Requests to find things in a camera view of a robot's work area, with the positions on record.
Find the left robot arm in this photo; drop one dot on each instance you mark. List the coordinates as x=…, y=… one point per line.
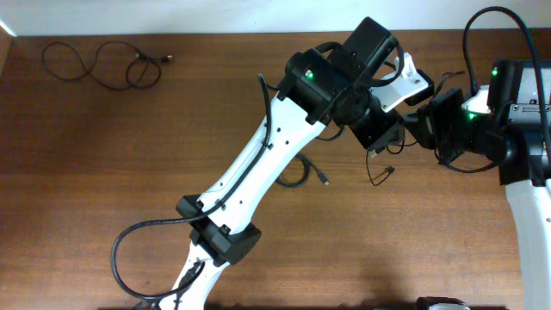
x=330, y=82

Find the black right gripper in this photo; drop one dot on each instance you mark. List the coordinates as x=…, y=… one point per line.
x=442, y=127

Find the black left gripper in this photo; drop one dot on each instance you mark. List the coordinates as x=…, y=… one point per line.
x=383, y=133

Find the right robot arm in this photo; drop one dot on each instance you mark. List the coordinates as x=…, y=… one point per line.
x=503, y=124

